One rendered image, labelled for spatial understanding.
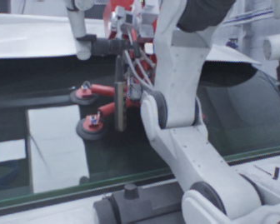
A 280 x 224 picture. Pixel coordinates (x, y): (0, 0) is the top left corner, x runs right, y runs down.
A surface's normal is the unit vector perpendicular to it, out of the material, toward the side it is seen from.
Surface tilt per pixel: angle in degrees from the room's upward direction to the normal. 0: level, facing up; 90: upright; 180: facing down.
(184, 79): 104
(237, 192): 34
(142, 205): 45
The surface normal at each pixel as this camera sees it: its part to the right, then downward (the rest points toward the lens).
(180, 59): 0.35, 0.42
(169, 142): 0.29, -0.42
